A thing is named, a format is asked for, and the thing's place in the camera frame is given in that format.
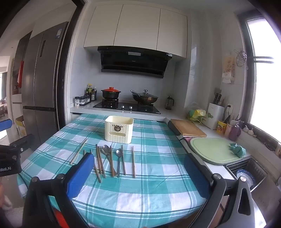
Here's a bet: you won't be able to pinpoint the black range hood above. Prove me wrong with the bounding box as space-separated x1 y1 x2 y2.
97 46 173 79

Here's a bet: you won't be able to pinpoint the yellow green plastic bags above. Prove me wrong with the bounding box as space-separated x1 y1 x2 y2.
186 102 208 125

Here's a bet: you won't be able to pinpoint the white upper cabinets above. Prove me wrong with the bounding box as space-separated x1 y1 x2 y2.
83 4 188 59

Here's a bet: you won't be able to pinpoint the black wok with lid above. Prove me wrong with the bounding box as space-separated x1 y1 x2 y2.
130 89 159 105

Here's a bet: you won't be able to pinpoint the hanging wire trivet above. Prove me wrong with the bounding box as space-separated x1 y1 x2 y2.
234 49 249 70

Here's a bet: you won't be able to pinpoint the cream ribbed utensil holder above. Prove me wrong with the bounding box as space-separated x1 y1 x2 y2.
104 115 134 144

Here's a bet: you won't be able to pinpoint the black oblong handle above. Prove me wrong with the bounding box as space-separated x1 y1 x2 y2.
167 120 185 141

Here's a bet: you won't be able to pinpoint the purple cup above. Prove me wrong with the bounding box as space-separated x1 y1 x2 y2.
228 125 241 142

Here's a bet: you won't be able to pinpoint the teal plaid tablecloth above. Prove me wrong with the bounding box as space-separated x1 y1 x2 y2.
17 113 211 228

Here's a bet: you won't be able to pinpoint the hanging printed bag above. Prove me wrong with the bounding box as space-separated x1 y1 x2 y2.
221 53 237 84

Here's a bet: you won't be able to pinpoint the metal spoon dark handle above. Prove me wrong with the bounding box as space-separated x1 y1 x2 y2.
116 148 124 178

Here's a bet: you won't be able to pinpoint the grey steel refrigerator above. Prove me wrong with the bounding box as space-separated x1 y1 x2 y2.
22 21 70 152

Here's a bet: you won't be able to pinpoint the white knife block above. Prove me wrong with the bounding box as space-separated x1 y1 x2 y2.
206 102 226 130

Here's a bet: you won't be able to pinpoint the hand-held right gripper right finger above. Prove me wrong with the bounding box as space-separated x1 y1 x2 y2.
184 153 262 228

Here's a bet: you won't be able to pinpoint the black gas stove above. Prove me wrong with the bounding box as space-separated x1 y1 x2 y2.
92 99 161 115

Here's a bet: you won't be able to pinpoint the cardboard box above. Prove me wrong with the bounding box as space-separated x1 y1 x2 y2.
15 116 27 137

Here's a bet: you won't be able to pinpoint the dark glass pitcher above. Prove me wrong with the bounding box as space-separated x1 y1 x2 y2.
165 96 175 110

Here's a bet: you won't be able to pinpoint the metal spoon gold handle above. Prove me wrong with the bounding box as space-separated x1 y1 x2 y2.
102 145 115 177

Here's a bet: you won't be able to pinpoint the green cloth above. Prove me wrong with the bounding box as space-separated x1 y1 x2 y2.
229 143 246 158

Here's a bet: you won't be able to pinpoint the steel sink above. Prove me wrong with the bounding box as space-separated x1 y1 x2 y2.
226 157 269 194

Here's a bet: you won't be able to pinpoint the yellow printed mug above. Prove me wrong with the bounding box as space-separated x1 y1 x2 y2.
216 120 228 135

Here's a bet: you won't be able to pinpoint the window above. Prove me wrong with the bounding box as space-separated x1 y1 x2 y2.
237 11 281 143

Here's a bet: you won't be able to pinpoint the green cutting board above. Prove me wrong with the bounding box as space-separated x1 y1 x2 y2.
190 137 252 165

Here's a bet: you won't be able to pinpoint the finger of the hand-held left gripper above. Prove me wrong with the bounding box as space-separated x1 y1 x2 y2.
0 119 13 132

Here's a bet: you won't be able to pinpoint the blue white bowl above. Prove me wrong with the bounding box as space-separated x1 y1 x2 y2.
236 170 256 186

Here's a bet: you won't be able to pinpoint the black clay pot red lid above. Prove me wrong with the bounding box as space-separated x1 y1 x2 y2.
101 87 121 100

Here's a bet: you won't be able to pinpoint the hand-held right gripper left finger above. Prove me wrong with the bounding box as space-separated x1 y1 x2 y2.
22 152 95 228

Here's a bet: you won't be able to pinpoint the wooden cutting board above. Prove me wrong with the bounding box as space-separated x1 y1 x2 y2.
170 119 207 138

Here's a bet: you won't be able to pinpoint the dark sauce bottles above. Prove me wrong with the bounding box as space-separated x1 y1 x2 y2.
86 83 97 102

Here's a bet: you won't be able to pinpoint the red hanging cloth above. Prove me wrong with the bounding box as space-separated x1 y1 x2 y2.
17 61 24 88

